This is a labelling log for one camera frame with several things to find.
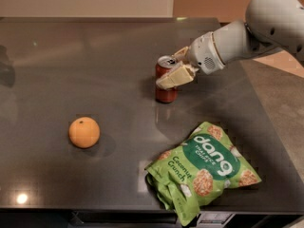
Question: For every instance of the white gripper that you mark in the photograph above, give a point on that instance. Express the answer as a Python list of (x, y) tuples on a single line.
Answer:
[(201, 53)]

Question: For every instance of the red coke can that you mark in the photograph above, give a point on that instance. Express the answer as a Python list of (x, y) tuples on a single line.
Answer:
[(163, 65)]

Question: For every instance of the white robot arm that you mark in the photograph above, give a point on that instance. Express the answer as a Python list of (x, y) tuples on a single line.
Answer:
[(268, 24)]

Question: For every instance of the orange fruit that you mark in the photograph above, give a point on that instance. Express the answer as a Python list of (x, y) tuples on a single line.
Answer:
[(84, 132)]

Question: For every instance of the green rice chips bag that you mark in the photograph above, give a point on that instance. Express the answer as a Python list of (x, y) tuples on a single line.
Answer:
[(196, 172)]

